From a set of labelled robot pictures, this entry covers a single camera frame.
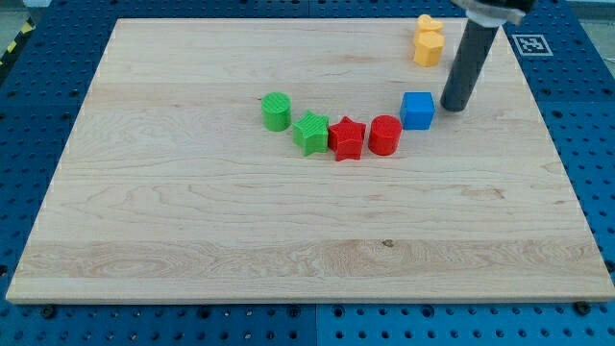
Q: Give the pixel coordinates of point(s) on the yellow hexagon block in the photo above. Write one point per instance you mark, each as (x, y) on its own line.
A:
(428, 48)

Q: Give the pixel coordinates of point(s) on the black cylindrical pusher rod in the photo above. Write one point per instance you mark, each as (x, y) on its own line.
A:
(469, 59)

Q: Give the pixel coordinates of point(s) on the red star block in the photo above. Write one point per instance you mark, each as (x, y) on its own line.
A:
(346, 139)

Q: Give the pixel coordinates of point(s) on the green star block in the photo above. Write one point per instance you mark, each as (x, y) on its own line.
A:
(311, 133)

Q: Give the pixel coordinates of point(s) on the blue cube block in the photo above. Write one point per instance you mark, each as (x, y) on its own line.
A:
(417, 110)

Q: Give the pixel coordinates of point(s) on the black screw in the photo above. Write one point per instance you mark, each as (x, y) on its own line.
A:
(48, 312)
(582, 308)

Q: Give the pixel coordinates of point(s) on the white fiducial marker tag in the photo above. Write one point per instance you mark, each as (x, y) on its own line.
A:
(532, 45)

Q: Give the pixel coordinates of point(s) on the light wooden board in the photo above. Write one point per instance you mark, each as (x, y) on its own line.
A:
(170, 190)

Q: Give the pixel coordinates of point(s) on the grey robot arm flange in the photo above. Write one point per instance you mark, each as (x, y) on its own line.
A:
(494, 13)

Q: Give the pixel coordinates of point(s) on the yellow heart block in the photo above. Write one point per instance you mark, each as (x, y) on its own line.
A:
(426, 23)

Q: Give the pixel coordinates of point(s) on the red cylinder block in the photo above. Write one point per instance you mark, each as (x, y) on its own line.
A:
(385, 133)

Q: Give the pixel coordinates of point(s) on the green cylinder block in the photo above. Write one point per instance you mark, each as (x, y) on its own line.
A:
(276, 114)

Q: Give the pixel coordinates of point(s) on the black screw front left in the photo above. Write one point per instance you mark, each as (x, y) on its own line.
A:
(48, 312)

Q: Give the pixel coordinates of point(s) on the black screw front right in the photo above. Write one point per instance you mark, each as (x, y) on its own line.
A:
(582, 308)

